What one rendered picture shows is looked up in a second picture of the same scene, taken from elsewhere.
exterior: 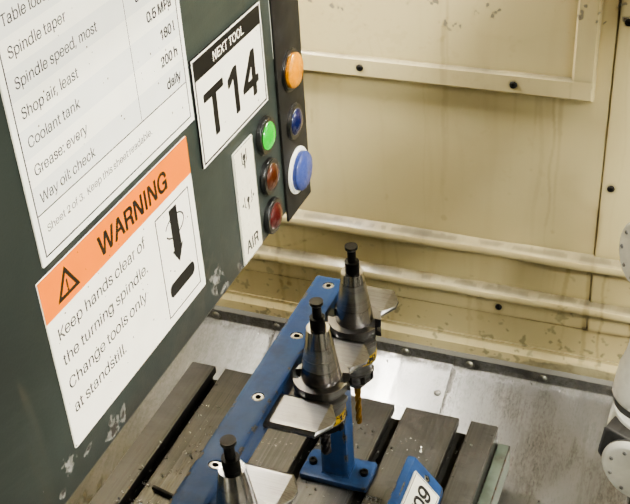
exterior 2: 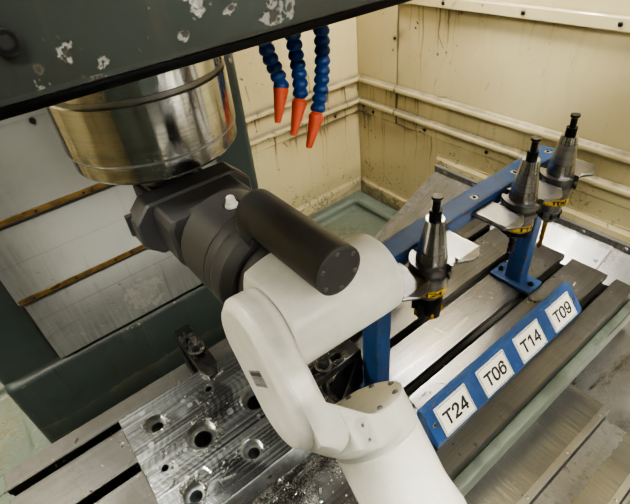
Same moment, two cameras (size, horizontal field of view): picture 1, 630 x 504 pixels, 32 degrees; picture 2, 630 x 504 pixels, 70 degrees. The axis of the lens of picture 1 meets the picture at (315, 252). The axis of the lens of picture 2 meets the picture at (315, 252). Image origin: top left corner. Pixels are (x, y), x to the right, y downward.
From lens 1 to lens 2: 0.43 m
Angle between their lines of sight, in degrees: 27
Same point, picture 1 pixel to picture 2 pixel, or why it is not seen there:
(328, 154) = (574, 91)
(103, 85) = not seen: outside the picture
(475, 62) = not seen: outside the picture
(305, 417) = (501, 217)
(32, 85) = not seen: outside the picture
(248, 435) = (458, 215)
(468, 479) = (602, 310)
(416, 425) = (576, 270)
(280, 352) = (499, 178)
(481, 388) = (628, 266)
